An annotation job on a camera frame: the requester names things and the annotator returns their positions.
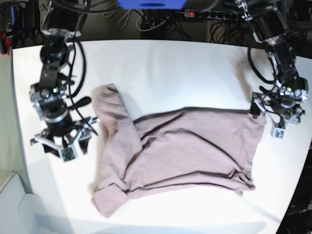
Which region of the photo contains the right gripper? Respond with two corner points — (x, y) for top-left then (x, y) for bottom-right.
(30, 117), (99, 157)

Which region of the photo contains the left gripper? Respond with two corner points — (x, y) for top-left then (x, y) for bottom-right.
(250, 92), (305, 129)

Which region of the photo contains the mauve t-shirt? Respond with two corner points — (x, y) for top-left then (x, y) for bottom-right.
(92, 84), (266, 218)

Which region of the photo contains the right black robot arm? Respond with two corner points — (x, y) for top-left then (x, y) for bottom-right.
(29, 0), (98, 162)

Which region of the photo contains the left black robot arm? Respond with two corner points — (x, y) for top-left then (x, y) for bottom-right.
(235, 0), (309, 131)

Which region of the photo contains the grey rounded bin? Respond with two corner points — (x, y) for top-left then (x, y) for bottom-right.
(0, 173), (48, 234)

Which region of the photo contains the black power strip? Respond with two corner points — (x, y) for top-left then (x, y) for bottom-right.
(183, 9), (239, 22)

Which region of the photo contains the red and black clamp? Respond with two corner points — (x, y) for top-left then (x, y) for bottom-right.
(0, 31), (12, 56)

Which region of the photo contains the blue plastic box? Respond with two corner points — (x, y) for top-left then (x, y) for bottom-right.
(118, 0), (187, 10)

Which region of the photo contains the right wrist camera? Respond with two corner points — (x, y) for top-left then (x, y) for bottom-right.
(58, 145), (78, 162)

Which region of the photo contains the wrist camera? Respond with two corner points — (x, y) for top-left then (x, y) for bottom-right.
(271, 126), (286, 139)
(58, 145), (78, 162)

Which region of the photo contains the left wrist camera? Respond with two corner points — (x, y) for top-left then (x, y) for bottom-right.
(271, 126), (286, 139)

